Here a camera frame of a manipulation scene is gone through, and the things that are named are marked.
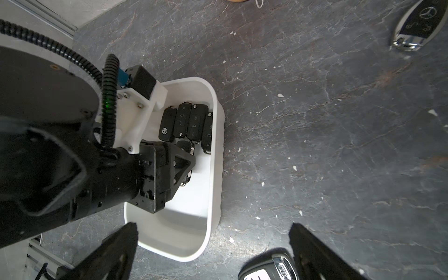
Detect black silver car key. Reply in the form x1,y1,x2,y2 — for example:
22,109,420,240
238,253,299,280

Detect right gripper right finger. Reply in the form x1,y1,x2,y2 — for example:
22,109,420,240
289,224,365,280

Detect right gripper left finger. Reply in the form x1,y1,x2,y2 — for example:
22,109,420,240
62,222,138,280

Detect black silver Mercedes key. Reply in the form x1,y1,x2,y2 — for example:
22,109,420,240
391,0,448,51

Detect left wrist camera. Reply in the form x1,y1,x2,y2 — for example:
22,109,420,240
114,65,168,154

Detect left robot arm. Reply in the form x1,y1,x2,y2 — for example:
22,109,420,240
1,21,196,247

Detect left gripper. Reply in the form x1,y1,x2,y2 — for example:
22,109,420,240
71,141,196,221

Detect white storage box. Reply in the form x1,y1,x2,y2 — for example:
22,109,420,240
124,77,225,262

